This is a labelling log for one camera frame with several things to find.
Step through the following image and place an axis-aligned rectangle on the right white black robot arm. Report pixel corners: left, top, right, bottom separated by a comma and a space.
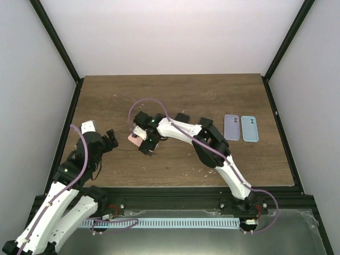
131, 111, 257, 214

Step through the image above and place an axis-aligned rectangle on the light blue phone case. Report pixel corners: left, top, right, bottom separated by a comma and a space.
241, 116, 259, 142

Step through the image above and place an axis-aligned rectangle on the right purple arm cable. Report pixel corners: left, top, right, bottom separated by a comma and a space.
128, 98, 279, 234

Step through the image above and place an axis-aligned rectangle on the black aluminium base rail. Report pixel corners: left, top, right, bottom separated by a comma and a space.
34, 186, 314, 217

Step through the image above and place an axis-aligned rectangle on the black frame post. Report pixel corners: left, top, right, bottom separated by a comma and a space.
265, 0, 316, 78
28, 0, 81, 83

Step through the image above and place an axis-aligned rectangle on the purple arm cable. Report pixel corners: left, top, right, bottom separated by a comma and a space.
15, 124, 89, 255
128, 98, 279, 234

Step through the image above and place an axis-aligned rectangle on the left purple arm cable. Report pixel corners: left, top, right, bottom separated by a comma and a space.
15, 124, 89, 255

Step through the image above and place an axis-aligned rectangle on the phone from purple case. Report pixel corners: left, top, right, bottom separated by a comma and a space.
199, 117, 213, 128

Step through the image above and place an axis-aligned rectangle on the pink phone case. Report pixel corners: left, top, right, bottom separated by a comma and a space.
127, 134, 159, 150

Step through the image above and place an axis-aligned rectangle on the purple phone case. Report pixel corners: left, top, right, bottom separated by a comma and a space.
224, 114, 240, 141

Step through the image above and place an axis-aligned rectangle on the left black frame post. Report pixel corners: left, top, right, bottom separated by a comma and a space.
28, 0, 81, 83

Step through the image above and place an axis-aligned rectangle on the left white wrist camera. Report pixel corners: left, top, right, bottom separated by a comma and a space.
80, 120, 97, 134

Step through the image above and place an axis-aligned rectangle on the right black frame post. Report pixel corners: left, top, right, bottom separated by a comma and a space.
265, 0, 316, 78

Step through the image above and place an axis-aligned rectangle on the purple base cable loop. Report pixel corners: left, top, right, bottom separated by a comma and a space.
87, 216, 139, 236

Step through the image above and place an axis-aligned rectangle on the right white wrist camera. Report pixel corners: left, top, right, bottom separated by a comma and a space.
132, 125, 147, 140

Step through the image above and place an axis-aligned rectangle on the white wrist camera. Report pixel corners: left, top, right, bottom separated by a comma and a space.
80, 120, 97, 134
132, 125, 147, 140

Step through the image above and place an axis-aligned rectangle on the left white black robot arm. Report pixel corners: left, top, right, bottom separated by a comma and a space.
2, 127, 118, 254

